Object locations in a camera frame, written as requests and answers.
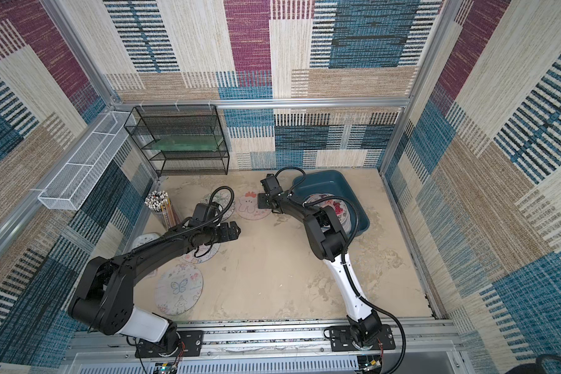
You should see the red rose floral coaster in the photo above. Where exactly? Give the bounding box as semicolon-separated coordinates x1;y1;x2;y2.
305;193;352;234

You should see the pink checkered bunny coaster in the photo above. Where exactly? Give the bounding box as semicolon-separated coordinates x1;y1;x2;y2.
236;191;271;221

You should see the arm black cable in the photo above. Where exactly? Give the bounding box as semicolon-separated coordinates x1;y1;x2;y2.
273;165;408;374
144;185;235;258

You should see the teal plastic storage box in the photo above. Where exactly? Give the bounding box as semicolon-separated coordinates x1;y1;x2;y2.
293;170;369;236

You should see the small white round clock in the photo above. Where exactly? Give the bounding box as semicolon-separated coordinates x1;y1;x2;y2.
131;232;160;249

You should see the white wire mesh basket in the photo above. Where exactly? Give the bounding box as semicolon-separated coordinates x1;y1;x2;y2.
37;111;129;211

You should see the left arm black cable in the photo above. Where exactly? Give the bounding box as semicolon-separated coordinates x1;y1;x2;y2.
144;185;235;258

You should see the cup of coloured pencils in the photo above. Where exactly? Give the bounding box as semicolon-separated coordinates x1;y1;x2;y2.
144;190;181;229

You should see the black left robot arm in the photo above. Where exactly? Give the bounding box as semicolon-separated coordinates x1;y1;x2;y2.
68;221;241;343

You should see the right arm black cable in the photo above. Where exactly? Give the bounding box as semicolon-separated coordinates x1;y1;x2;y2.
273;165;408;374

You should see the black wire mesh shelf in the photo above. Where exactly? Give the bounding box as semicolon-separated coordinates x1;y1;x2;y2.
124;104;230;177

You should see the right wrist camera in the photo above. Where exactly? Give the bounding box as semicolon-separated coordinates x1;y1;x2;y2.
260;174;284;196

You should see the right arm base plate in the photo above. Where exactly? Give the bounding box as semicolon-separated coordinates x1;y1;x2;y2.
323;324;396;352

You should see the white butterfly coaster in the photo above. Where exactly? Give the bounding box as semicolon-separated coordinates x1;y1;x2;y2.
154;263;204;316

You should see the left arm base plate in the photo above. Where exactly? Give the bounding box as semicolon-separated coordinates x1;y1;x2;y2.
135;330;204;359

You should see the green white cabbage coaster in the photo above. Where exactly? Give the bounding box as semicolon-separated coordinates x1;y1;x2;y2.
201;188;235;223

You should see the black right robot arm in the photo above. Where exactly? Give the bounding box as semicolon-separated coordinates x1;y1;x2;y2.
257;193;382;349

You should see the pale pink floral coaster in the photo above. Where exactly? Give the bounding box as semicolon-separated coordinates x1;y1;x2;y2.
182;243;221;264

